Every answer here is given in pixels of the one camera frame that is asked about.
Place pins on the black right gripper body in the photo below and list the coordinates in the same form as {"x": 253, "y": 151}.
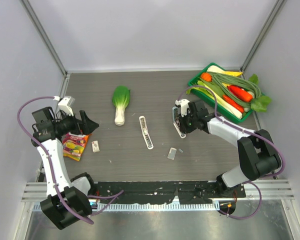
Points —
{"x": 188, "y": 123}

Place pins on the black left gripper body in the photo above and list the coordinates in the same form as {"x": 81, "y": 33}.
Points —
{"x": 78, "y": 127}

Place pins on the staples box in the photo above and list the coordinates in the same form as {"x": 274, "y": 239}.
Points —
{"x": 95, "y": 146}

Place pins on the staples tray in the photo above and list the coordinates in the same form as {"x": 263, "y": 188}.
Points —
{"x": 172, "y": 153}

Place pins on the white stapler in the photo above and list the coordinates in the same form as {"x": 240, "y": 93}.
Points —
{"x": 145, "y": 133}

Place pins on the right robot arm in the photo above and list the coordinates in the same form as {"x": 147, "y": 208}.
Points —
{"x": 257, "y": 156}

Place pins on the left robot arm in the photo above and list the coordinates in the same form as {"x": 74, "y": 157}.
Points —
{"x": 66, "y": 198}

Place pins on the colourful snack packet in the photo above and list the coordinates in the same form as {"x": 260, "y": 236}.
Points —
{"x": 74, "y": 145}

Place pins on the pale green leek toy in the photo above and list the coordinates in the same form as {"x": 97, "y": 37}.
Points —
{"x": 229, "y": 109}

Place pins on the green bok choy toy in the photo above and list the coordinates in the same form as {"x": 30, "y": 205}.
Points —
{"x": 120, "y": 99}

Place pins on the orange pumpkin toy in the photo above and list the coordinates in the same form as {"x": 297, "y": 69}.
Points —
{"x": 206, "y": 77}

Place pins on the green plastic tray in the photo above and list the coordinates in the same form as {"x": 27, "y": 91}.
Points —
{"x": 212, "y": 103}

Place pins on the red chili pepper toy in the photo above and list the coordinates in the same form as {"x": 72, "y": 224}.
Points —
{"x": 233, "y": 103}

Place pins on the green long beans bundle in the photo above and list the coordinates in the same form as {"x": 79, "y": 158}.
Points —
{"x": 223, "y": 81}

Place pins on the white radish toy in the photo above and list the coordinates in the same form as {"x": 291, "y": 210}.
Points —
{"x": 215, "y": 69}

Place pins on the orange carrot toy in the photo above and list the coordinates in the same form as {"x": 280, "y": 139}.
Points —
{"x": 240, "y": 93}

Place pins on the yellow corn toy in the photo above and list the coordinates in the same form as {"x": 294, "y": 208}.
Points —
{"x": 232, "y": 73}

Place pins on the green lettuce leaf toy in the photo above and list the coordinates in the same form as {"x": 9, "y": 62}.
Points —
{"x": 259, "y": 102}

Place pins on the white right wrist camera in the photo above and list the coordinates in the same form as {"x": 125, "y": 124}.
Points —
{"x": 182, "y": 106}

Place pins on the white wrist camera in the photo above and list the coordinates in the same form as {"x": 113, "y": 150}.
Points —
{"x": 65, "y": 104}
{"x": 182, "y": 106}

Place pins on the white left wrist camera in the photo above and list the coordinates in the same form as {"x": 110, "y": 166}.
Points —
{"x": 65, "y": 104}

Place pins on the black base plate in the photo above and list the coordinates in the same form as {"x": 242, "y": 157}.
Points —
{"x": 163, "y": 192}

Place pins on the perforated cable duct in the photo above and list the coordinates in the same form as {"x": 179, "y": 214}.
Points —
{"x": 172, "y": 207}

